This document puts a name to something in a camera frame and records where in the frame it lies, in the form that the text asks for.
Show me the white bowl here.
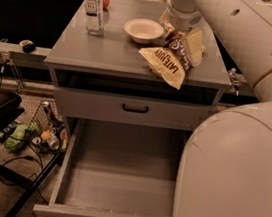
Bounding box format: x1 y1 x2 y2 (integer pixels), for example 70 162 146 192
124 18 164 44

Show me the open grey bottom drawer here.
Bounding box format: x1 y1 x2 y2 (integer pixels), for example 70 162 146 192
34 119 188 217

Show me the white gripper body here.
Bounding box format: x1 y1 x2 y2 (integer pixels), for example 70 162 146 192
166 0 202 32

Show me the green bag on floor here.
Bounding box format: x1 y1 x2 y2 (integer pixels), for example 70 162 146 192
4 122 39 153

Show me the black side table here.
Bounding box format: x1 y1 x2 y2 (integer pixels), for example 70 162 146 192
0 143 60 217

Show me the metal clamp on rail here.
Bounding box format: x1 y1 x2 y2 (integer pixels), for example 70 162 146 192
228 68 246 96

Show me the grey drawer cabinet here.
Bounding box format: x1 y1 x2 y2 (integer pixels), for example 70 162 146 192
36 0 242 141

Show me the clear plastic water bottle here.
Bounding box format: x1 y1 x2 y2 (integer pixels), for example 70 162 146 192
84 0 104 36

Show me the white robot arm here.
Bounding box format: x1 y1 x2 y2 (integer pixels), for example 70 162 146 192
168 0 272 217

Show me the wire basket with cans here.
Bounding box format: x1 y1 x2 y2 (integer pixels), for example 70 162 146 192
27 100 68 153

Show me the closed grey middle drawer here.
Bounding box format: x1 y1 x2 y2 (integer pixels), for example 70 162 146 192
54 87 218 131

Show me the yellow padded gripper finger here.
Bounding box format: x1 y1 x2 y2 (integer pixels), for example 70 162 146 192
183 27 205 67
159 10 174 33

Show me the brown and yellow chip bag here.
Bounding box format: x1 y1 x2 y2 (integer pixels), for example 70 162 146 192
134 18 209 93

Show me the small black yellow device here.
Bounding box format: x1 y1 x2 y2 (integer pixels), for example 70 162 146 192
19 39 36 54

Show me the red apple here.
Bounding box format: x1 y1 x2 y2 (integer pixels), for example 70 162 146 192
98 0 111 12

